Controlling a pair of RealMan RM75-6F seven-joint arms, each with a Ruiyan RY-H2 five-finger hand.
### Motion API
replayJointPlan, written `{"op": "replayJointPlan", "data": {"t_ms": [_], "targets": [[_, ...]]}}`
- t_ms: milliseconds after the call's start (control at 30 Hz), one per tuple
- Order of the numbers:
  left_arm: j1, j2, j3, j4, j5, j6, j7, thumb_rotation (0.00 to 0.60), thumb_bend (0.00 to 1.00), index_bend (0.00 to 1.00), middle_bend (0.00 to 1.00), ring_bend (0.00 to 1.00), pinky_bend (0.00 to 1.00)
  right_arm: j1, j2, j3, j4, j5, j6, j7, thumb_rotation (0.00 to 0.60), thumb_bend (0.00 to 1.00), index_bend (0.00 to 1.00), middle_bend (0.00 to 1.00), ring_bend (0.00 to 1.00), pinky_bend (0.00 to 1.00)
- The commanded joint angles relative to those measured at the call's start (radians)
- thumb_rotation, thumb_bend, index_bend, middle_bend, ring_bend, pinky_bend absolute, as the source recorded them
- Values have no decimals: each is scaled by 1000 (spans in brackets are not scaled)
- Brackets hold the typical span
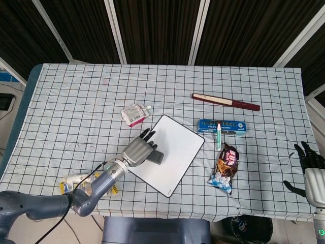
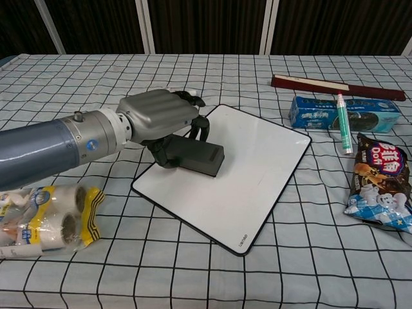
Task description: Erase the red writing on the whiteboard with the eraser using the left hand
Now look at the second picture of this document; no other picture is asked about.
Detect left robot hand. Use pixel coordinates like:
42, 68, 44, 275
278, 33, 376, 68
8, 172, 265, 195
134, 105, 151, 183
116, 89, 212, 169

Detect dark grey board eraser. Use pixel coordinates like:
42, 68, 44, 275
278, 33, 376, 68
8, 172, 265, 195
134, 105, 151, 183
162, 134, 225, 178

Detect white dry-erase board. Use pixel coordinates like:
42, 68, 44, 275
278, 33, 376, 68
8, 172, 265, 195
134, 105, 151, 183
130, 104, 313, 258

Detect green and white marker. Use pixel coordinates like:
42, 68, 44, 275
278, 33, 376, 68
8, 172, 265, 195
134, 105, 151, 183
335, 90, 353, 156

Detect blue cookie box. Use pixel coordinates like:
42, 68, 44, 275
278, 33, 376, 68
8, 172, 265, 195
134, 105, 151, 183
288, 95, 402, 134

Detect dark red folded fan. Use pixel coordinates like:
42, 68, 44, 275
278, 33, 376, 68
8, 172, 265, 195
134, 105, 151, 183
270, 74, 406, 102

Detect checkered light blue tablecloth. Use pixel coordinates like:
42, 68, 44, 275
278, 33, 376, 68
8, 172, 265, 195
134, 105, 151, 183
0, 53, 412, 309

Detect brown and blue snack bag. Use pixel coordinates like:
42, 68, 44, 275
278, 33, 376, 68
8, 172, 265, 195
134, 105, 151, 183
342, 132, 412, 234

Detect white partition post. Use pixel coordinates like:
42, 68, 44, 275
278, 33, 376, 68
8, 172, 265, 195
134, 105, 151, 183
33, 0, 67, 55
401, 30, 412, 56
134, 0, 156, 55
258, 0, 280, 55

